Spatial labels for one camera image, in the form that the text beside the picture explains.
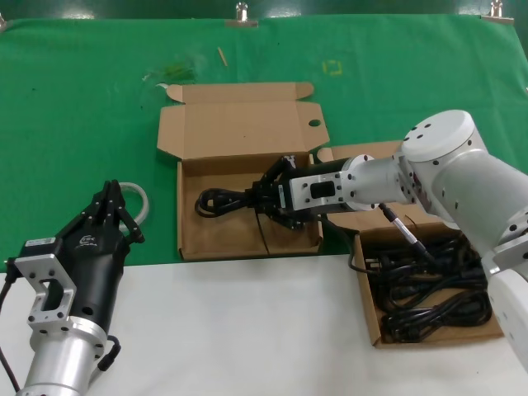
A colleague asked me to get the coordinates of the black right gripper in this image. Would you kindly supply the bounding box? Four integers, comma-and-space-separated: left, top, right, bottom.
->
246, 154, 350, 233

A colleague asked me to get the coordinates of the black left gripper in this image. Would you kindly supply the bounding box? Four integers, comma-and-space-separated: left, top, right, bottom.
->
54, 179, 146, 332

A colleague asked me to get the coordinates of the black power cable bundle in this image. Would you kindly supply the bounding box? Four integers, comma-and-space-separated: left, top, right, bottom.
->
381, 288, 494, 343
362, 234, 483, 298
193, 187, 273, 257

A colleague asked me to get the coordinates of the open cardboard box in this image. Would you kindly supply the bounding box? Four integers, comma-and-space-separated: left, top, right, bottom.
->
316, 139, 507, 350
155, 81, 329, 262

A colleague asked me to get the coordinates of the clear tape roll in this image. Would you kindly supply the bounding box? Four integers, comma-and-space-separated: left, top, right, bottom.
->
117, 180, 150, 226

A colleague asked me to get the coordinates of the green table cloth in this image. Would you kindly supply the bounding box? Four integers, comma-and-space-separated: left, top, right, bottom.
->
0, 14, 528, 274

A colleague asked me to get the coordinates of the clear plastic wrapper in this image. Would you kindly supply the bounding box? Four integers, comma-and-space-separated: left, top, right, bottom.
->
141, 55, 205, 90

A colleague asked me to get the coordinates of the silver binder clip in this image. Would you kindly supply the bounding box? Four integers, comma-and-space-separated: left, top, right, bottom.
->
480, 0, 515, 25
225, 2, 259, 29

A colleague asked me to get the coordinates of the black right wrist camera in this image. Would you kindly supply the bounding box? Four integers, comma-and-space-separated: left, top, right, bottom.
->
276, 182, 293, 212

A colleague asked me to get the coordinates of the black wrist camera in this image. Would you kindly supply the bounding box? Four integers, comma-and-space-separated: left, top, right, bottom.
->
276, 182, 293, 212
23, 235, 59, 259

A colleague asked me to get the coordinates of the silver right camera bracket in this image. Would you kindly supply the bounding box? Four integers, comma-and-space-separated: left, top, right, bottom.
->
288, 170, 354, 215

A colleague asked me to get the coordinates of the silver camera bracket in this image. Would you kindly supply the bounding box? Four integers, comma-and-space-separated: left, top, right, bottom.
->
7, 252, 78, 333
288, 170, 354, 215

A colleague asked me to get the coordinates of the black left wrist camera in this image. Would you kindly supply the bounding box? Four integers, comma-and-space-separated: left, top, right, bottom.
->
23, 235, 59, 259

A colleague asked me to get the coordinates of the silver left camera bracket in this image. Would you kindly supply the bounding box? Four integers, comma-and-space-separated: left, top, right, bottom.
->
7, 252, 78, 333

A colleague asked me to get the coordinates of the thin black left camera cable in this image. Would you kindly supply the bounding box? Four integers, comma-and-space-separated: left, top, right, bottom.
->
0, 257, 21, 393

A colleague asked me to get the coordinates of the right arm cable silver connector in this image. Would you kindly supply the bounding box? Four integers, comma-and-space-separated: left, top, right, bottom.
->
319, 200, 438, 276

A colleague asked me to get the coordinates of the black left arm connector cable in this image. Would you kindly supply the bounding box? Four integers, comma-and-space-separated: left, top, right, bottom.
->
91, 334, 122, 387

